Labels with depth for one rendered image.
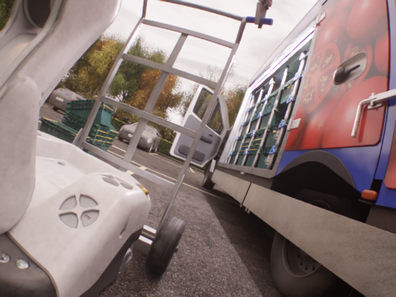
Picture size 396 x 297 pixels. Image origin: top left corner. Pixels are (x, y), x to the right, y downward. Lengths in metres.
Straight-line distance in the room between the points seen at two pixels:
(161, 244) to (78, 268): 0.44
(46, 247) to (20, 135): 0.21
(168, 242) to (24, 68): 0.70
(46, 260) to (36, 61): 0.34
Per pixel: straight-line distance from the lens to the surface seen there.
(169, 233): 0.85
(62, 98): 12.86
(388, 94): 0.96
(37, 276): 0.45
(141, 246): 1.08
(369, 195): 0.84
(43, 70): 0.41
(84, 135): 1.17
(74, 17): 0.44
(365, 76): 1.17
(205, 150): 5.06
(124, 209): 0.52
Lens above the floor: 0.49
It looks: 3 degrees up
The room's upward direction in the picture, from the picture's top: 23 degrees clockwise
